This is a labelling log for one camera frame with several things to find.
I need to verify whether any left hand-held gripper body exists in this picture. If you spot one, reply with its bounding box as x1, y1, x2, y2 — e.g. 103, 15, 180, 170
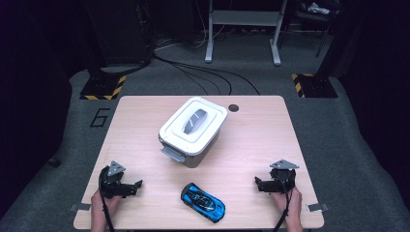
99, 160, 130, 199

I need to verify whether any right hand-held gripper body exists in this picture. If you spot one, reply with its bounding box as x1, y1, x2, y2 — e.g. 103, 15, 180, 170
269, 159, 300, 194

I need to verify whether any blue toy car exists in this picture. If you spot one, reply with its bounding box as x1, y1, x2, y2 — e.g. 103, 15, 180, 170
180, 182, 227, 224

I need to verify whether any grey translucent storage box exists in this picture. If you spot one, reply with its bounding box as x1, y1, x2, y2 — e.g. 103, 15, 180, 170
158, 127, 224, 169

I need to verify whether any person's left hand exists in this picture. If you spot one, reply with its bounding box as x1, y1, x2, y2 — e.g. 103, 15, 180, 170
91, 189, 123, 220

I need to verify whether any person's right hand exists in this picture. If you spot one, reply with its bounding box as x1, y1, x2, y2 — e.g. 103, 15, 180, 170
270, 187, 304, 223

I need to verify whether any black yellow striped stand base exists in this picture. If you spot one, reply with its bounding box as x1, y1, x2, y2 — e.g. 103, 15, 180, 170
291, 72, 339, 100
78, 64, 128, 102

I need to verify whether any dark chair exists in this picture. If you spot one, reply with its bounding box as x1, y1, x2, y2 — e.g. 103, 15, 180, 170
283, 0, 343, 60

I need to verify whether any white crumpled cloth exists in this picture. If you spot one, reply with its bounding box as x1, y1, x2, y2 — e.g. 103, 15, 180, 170
305, 2, 332, 16

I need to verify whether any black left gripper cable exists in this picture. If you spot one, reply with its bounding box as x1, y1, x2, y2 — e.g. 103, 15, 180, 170
98, 168, 116, 232

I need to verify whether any metal table edge bracket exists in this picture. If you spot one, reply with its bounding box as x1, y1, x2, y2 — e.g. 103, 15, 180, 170
69, 203, 92, 213
305, 202, 330, 213

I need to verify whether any thin black floor cable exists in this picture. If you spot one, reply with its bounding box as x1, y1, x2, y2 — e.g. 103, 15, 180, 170
175, 66, 210, 97

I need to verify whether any white metal stand frame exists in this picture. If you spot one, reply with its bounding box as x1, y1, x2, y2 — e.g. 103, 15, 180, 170
204, 0, 289, 68

